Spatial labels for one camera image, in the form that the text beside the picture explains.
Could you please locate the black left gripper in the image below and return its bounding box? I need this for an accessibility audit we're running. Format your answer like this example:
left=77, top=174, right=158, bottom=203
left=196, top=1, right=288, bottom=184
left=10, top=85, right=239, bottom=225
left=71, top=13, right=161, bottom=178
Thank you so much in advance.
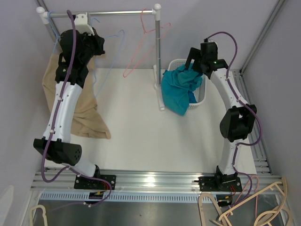
left=79, top=27, right=105, bottom=65

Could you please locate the teal t shirt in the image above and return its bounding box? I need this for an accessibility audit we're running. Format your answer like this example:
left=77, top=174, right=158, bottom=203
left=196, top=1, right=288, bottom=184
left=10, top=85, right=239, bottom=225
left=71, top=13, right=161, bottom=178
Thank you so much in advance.
left=161, top=65, right=203, bottom=116

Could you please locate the beige tank top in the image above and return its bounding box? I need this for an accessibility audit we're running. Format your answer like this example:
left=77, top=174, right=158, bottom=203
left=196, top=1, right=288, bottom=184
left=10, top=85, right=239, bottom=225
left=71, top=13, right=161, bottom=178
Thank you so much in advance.
left=42, top=54, right=111, bottom=139

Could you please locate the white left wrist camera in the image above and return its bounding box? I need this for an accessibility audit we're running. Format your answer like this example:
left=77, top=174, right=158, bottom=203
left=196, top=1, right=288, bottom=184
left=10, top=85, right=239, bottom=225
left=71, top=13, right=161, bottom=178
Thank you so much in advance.
left=74, top=13, right=95, bottom=36

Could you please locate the aluminium corner frame post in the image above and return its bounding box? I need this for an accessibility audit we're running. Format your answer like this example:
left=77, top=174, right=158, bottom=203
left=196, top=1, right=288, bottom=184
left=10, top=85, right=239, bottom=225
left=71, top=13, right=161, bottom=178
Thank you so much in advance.
left=239, top=0, right=287, bottom=75

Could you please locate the pink wire hanger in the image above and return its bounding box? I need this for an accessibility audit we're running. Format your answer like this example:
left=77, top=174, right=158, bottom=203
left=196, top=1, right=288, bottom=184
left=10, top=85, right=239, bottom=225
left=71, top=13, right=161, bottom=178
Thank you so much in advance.
left=123, top=4, right=171, bottom=78

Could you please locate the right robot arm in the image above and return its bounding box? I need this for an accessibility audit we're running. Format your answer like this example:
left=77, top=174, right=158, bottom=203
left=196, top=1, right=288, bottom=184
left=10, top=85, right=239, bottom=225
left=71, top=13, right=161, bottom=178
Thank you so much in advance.
left=185, top=39, right=257, bottom=192

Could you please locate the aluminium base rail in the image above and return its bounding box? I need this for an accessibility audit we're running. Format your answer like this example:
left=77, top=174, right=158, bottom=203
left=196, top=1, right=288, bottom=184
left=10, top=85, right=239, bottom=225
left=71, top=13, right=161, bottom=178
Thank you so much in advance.
left=30, top=167, right=283, bottom=203

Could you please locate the beige hanger bottom left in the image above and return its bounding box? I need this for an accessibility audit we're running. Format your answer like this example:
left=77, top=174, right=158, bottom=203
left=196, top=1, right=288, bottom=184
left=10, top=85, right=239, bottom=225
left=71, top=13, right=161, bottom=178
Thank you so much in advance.
left=28, top=204, right=49, bottom=226

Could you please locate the white perforated plastic basket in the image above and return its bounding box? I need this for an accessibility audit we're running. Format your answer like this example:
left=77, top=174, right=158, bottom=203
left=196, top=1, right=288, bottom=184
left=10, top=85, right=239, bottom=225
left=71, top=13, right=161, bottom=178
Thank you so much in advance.
left=167, top=59, right=206, bottom=110

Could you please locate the metal clothes rack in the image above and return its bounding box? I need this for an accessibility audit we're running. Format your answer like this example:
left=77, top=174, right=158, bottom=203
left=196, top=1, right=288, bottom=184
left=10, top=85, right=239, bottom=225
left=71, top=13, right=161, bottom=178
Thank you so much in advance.
left=36, top=0, right=171, bottom=111

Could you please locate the beige wooden hangers pile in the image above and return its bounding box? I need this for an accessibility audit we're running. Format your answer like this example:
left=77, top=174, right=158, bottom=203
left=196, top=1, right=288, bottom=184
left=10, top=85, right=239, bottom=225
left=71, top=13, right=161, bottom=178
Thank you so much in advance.
left=197, top=177, right=294, bottom=226

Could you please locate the dark blue t shirt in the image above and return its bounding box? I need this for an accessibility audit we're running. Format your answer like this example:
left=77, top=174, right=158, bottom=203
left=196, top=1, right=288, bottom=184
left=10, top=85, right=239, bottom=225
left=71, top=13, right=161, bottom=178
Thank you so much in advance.
left=188, top=90, right=197, bottom=104

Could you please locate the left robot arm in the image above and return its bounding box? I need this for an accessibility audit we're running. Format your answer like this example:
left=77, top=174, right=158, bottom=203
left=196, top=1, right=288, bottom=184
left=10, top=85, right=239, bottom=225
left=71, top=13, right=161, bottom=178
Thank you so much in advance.
left=33, top=29, right=105, bottom=189

